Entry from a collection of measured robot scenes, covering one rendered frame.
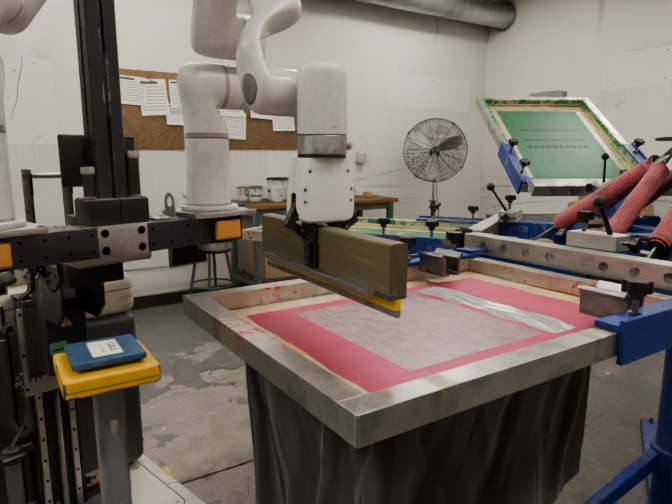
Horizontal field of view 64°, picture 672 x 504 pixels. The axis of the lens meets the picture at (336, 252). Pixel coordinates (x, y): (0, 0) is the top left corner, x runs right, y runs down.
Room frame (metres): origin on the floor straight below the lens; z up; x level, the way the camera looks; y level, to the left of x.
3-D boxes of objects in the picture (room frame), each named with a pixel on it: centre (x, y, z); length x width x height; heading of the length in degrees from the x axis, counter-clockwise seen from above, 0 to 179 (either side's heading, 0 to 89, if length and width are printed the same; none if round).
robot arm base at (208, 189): (1.21, 0.30, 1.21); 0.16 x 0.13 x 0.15; 47
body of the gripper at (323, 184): (0.83, 0.02, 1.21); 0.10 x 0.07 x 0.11; 123
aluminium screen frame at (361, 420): (0.97, -0.19, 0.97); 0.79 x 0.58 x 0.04; 123
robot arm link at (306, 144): (0.83, 0.02, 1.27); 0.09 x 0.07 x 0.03; 123
